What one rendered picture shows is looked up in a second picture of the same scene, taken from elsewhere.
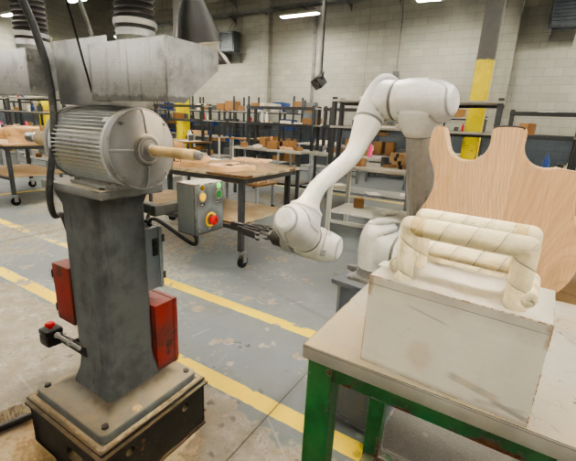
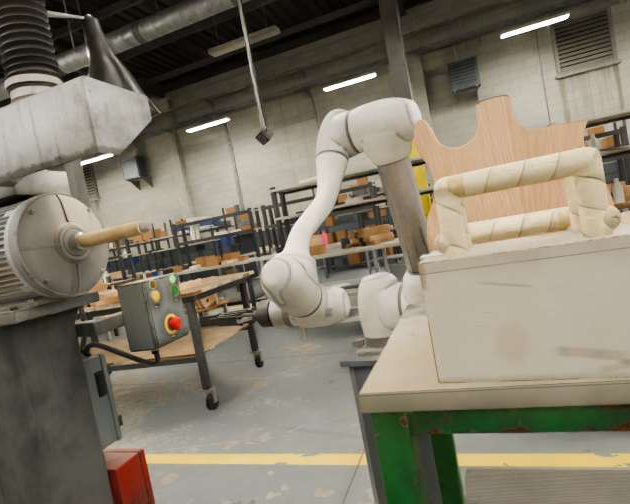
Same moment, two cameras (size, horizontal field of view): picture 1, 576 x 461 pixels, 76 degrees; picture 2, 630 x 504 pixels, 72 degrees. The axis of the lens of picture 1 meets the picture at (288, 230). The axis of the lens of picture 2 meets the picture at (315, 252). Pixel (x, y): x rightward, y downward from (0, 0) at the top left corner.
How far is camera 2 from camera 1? 0.21 m
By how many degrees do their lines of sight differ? 17
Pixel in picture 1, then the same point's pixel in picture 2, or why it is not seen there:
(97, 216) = (11, 351)
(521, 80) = (446, 141)
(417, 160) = (397, 187)
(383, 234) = (384, 288)
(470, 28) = not seen: hidden behind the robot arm
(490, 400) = (619, 360)
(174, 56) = (96, 99)
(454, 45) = not seen: hidden behind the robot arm
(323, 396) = (405, 461)
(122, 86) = (31, 154)
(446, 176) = (445, 170)
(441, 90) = (400, 105)
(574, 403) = not seen: outside the picture
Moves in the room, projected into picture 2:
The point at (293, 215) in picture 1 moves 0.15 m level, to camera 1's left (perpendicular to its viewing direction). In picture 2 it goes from (285, 265) to (216, 279)
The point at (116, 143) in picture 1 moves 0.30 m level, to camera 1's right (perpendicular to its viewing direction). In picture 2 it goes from (29, 237) to (169, 213)
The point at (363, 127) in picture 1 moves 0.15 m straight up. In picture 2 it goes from (329, 165) to (320, 115)
